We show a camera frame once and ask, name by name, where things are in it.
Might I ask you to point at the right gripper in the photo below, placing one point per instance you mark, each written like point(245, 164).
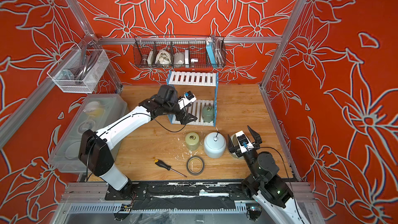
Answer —
point(257, 137)

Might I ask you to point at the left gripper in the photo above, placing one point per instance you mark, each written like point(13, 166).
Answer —
point(181, 118)

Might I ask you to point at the blue white two-tier shelf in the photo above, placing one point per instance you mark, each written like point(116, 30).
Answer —
point(201, 112)

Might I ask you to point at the small yellow-green tea canister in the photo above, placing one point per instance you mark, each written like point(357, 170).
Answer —
point(192, 141)

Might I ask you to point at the white ceramic tea canister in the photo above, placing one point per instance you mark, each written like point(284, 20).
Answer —
point(214, 145)

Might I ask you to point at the small blue-grey tea canister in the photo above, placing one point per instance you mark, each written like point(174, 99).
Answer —
point(176, 108)

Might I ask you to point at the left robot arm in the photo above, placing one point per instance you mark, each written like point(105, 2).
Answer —
point(96, 146)

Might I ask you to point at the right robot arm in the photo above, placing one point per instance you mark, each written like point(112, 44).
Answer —
point(263, 184)

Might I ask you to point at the small dark green tea canister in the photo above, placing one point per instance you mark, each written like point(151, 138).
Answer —
point(208, 113)

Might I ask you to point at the roll of brown tape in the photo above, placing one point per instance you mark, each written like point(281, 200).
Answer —
point(195, 165)

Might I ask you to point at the yellow black screwdriver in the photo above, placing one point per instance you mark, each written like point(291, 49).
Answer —
point(162, 164)

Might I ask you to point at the cream cloth item in basket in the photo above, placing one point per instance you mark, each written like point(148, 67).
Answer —
point(163, 58)

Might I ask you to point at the light blue box in basket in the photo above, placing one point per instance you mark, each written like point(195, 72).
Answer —
point(210, 51)

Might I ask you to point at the translucent plastic storage box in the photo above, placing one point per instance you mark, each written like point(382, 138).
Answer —
point(95, 112)

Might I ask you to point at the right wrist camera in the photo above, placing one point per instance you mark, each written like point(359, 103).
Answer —
point(245, 145)

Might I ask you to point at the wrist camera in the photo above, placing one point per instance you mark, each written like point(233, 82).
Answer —
point(245, 145)
point(186, 100)

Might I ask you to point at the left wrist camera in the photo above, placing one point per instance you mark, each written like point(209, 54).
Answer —
point(186, 100)

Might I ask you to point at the black wire wall basket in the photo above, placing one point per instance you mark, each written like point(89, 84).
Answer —
point(186, 51)

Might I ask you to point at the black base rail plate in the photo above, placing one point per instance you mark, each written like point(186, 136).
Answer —
point(182, 195)

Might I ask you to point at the clear plastic wall bin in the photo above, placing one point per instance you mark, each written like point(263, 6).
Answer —
point(79, 70)

